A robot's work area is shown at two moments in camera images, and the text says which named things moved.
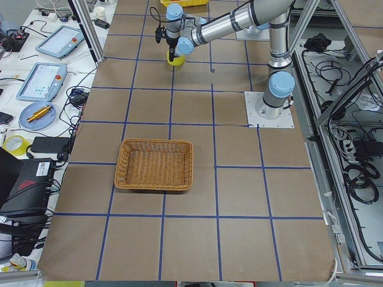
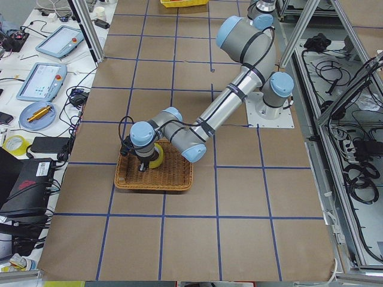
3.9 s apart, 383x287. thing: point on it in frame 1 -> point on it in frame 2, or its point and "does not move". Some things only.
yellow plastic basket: (185, 3) does not move
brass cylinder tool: (39, 113) does not move
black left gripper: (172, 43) -> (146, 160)
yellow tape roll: (177, 61) -> (156, 162)
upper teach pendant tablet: (62, 42) does not move
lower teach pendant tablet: (43, 82) does not move
